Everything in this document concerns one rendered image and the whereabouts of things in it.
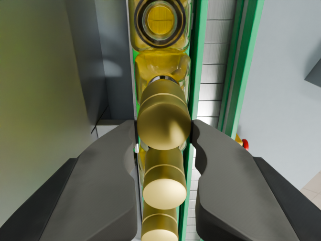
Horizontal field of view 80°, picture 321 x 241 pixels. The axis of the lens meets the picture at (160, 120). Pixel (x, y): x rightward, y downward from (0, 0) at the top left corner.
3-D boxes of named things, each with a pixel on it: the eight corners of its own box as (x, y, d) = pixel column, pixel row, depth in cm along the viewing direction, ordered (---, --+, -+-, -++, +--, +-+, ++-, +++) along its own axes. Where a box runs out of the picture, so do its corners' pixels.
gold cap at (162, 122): (139, 79, 15) (132, 101, 11) (186, 79, 15) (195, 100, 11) (142, 120, 16) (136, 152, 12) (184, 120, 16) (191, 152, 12)
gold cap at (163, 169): (144, 142, 17) (139, 177, 14) (183, 142, 17) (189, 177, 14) (145, 172, 19) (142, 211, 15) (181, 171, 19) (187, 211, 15)
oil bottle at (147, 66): (146, 37, 35) (129, 59, 16) (177, 37, 35) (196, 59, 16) (147, 68, 38) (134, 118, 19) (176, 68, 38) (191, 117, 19)
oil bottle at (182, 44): (144, 0, 33) (121, -25, 14) (177, 0, 33) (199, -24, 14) (145, 36, 35) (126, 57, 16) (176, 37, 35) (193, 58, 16)
